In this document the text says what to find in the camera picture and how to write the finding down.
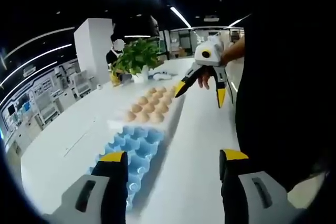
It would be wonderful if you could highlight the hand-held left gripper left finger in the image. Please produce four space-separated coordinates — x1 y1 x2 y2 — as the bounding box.
41 151 129 224

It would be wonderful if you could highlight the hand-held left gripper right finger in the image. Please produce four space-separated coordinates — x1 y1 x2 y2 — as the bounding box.
219 149 308 224

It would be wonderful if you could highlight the group of brown eggs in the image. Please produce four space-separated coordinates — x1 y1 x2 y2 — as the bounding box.
125 85 177 124

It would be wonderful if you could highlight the blue egg tray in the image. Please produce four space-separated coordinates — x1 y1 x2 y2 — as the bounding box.
89 125 165 217

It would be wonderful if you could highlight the person's right hand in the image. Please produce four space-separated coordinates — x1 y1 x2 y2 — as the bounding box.
197 67 211 90

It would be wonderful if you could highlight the white object on table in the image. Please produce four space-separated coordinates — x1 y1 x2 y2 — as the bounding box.
153 70 174 81

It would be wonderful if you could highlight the white table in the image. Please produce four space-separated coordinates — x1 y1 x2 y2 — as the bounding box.
20 57 254 224

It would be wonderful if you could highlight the green potted plant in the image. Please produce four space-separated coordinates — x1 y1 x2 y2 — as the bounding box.
111 37 165 83

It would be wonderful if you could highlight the person in black clothes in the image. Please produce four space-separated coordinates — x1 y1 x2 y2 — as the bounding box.
234 0 336 194

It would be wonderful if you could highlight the yellow item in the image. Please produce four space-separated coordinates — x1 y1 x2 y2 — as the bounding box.
109 69 122 87

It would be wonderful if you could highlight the white column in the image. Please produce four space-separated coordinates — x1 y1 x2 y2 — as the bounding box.
73 18 114 79

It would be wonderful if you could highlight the white equipment shelving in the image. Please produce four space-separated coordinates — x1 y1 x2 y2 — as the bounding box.
1 61 97 141

